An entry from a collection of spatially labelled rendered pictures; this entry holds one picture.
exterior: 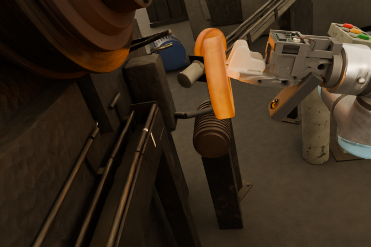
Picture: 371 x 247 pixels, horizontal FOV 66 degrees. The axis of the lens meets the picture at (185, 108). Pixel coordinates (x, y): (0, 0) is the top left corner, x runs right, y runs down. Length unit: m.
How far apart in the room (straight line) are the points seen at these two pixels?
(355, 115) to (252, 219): 0.81
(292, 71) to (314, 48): 0.06
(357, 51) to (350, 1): 2.25
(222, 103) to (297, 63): 0.14
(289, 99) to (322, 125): 0.87
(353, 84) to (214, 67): 0.24
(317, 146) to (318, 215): 0.32
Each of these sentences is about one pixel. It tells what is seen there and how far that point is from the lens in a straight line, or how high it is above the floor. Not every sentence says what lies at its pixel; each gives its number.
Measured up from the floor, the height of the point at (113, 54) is 0.91.
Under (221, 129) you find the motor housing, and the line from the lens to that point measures 0.94.
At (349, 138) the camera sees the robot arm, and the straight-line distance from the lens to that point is 0.66.
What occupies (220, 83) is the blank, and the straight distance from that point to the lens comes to 0.48.
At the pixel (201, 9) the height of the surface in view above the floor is 0.39.
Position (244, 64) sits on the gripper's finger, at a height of 0.85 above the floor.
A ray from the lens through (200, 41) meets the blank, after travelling 1.01.
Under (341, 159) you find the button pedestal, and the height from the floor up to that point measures 0.01.
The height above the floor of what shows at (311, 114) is 0.29.
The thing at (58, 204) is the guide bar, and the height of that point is 0.75.
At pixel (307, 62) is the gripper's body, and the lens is 0.55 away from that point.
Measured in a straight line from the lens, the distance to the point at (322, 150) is 1.51.
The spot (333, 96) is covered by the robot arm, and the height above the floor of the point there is 0.69.
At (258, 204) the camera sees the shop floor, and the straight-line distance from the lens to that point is 1.38.
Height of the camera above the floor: 1.06
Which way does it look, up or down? 29 degrees down
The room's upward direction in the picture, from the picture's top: 15 degrees counter-clockwise
